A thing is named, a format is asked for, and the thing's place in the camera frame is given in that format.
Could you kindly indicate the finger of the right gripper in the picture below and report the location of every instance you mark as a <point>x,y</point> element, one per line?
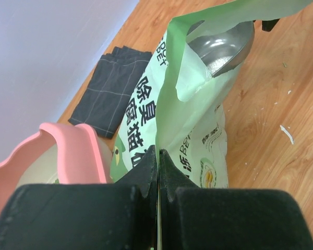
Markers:
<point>268,25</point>

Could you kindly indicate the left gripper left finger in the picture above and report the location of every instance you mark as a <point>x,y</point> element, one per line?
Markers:
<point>121,215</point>

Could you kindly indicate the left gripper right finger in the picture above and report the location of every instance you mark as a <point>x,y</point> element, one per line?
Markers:
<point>197,218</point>

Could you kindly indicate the grey metal scoop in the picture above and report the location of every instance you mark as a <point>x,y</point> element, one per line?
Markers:
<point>224,51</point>

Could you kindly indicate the pink litter box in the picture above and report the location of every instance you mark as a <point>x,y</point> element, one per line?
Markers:
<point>57,153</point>

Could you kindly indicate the green litter bag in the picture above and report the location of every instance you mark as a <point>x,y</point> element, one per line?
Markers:
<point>177,104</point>

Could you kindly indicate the dark checked folded cloth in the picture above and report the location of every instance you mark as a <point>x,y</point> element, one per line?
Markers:
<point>106,97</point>

